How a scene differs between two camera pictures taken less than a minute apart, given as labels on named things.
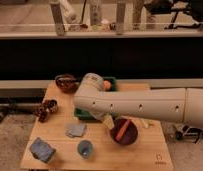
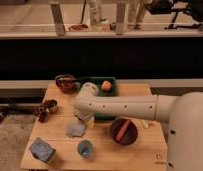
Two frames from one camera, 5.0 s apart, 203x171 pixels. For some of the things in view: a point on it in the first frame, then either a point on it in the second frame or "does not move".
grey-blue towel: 75,130 does not move
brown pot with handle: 66,83 does not move
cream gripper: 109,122 → 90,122
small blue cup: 85,148 does not move
